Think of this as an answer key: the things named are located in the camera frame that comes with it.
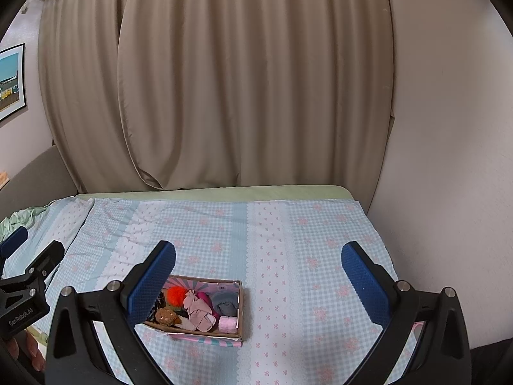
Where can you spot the grey sock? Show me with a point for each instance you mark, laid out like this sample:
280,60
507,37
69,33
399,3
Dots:
225,302

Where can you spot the crumpled green cloth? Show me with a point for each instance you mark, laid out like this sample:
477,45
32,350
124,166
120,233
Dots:
24,216

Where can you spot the orange pompom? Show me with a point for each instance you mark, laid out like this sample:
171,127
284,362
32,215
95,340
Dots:
176,294

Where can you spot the black fuzzy cloth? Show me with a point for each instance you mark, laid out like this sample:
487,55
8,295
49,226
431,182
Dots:
157,302

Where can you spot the beige curtain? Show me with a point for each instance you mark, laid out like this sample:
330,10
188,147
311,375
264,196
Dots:
240,80

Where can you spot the cardboard box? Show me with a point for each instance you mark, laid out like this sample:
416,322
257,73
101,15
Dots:
240,308

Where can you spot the dark cloth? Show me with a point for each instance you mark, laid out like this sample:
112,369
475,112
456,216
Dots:
491,365

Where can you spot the blue checked floral blanket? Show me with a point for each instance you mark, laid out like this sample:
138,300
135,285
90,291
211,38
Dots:
280,240

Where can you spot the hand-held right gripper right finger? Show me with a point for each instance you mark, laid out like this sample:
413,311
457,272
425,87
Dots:
364,284

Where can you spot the dusty pink cloth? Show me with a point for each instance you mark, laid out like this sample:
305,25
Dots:
198,313

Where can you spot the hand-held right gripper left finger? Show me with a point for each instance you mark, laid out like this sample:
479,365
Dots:
150,284

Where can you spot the grey headboard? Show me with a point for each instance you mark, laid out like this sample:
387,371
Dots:
36,180

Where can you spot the light pink sock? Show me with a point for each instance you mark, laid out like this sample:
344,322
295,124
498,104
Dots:
228,323

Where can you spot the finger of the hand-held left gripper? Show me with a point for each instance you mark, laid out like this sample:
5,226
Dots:
46,258
14,240

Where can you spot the brown plush toy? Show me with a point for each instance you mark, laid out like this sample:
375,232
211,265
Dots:
166,316

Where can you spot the framed wall picture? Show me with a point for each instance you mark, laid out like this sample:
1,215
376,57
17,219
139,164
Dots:
9,84

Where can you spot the person's left hand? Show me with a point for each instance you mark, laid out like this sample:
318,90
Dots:
32,349

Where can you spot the magenta pink cloth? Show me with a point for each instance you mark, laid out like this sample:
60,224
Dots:
205,298

